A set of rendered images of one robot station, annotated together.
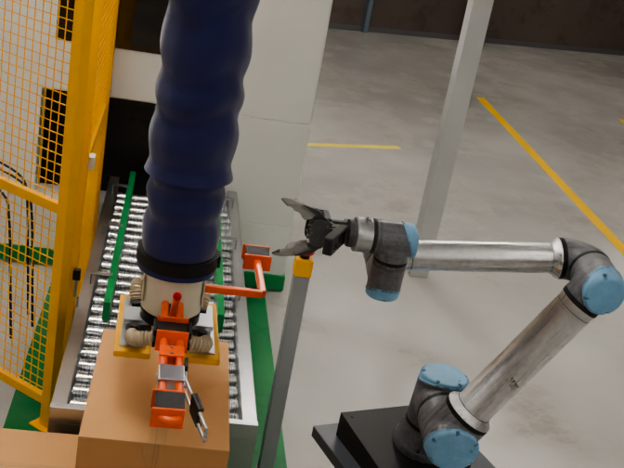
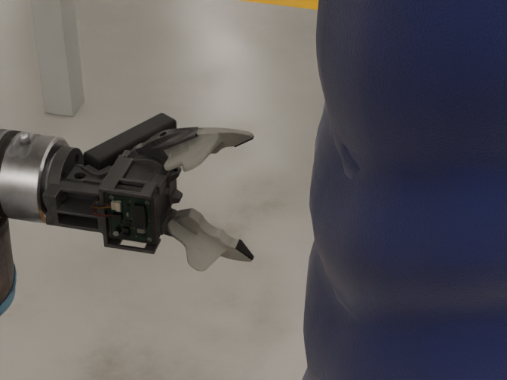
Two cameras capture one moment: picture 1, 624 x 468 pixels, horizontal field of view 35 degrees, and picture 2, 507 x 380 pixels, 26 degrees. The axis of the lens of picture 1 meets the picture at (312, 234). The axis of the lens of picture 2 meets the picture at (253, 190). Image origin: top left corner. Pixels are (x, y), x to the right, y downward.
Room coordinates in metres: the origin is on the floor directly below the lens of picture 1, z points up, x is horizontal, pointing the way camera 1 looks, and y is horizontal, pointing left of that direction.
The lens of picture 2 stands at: (3.10, 0.46, 2.21)
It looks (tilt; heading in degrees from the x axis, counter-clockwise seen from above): 35 degrees down; 205
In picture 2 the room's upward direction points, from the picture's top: straight up
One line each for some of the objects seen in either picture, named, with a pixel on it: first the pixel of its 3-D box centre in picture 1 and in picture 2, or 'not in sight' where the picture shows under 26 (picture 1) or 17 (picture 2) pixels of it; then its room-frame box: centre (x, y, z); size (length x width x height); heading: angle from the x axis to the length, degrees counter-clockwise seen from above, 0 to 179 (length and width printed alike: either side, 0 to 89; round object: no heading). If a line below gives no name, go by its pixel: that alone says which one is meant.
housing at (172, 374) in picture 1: (170, 379); not in sight; (2.05, 0.27, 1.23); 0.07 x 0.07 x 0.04; 11
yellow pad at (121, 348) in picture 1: (135, 320); not in sight; (2.49, 0.45, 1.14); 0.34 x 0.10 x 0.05; 11
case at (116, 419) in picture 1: (153, 441); not in sight; (2.49, 0.35, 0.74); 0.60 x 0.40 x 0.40; 9
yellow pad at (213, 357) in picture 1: (201, 327); not in sight; (2.52, 0.26, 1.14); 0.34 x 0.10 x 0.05; 11
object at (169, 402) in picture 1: (167, 408); not in sight; (1.92, 0.25, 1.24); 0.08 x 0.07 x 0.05; 11
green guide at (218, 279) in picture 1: (225, 246); not in sight; (4.39, 0.40, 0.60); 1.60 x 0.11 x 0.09; 10
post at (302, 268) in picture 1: (283, 369); not in sight; (3.49, 0.01, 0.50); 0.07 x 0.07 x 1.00; 10
